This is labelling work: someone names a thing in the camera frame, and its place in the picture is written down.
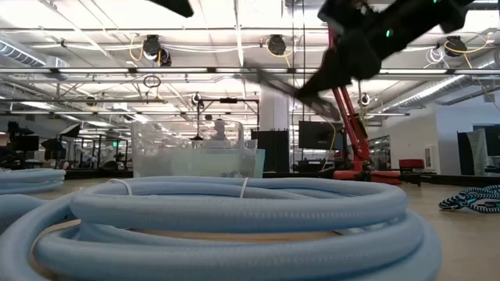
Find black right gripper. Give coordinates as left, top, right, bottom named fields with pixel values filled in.
left=295, top=33, right=382, bottom=101

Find light blue ethernet cable coil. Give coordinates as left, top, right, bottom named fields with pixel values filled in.
left=0, top=175, right=445, bottom=281
left=0, top=167, right=66, bottom=196

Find teal striped braided USB cable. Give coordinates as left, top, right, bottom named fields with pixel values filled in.
left=437, top=185, right=500, bottom=214

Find red desk lamp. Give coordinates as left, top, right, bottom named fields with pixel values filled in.
left=318, top=27, right=403, bottom=185

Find black partition panel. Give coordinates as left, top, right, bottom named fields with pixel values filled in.
left=251, top=130, right=291, bottom=173

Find teal translucent plastic bin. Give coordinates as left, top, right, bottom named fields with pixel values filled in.
left=255, top=148, right=266, bottom=179

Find red chair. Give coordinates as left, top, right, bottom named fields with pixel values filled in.
left=398, top=158, right=426, bottom=170

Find dark curtain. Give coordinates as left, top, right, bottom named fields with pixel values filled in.
left=456, top=124, right=500, bottom=176

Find clear plastic container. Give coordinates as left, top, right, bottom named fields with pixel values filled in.
left=130, top=119, right=259, bottom=179

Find black ceiling cable reel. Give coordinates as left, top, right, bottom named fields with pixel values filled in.
left=445, top=34, right=468, bottom=58
left=267, top=34, right=288, bottom=56
left=142, top=34, right=173, bottom=67

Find black wall screen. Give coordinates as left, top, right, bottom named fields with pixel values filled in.
left=298, top=120, right=345, bottom=151

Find black aluminium table frame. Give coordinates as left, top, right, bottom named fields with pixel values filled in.
left=0, top=167, right=500, bottom=189

